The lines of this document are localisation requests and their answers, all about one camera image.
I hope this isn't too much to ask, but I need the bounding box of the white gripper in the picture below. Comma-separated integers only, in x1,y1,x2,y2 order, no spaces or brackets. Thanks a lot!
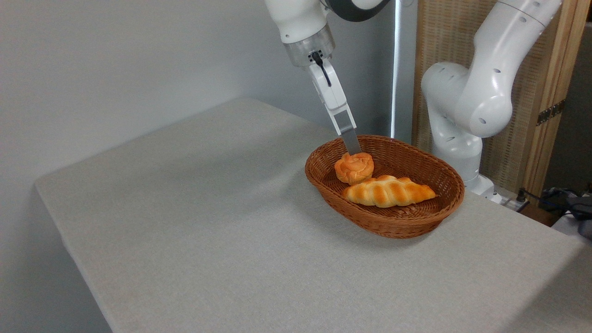
308,57,363,156

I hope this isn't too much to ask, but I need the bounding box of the round orange bread roll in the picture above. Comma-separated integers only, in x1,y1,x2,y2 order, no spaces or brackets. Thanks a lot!
334,152,375,186

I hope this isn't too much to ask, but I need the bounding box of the braided golden bread loaf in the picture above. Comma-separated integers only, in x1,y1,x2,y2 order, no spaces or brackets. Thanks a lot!
341,175,438,208

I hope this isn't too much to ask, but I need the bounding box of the white vertical pole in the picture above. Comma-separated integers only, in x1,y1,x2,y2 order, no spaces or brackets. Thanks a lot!
390,0,403,139

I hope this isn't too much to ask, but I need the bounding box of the brown wicker oval basket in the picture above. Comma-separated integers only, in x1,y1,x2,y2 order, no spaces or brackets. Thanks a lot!
304,135,465,240

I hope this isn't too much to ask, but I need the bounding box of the grey tablecloth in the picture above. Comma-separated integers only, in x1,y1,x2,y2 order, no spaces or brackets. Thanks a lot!
33,97,592,333

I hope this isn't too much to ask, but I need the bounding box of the white power strip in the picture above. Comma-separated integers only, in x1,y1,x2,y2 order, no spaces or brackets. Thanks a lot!
501,196,529,212

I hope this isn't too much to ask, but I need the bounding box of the dark metal screen hinge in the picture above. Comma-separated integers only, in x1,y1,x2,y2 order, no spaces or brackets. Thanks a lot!
536,99,566,126

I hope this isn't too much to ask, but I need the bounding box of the dark grey bag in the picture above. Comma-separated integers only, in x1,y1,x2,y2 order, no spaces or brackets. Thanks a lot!
566,196,592,240

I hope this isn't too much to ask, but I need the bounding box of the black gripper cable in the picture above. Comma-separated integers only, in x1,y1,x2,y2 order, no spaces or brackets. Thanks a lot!
311,51,333,87

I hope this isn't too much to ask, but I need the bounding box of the black floor cable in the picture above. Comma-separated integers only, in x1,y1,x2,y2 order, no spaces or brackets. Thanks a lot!
515,187,592,219

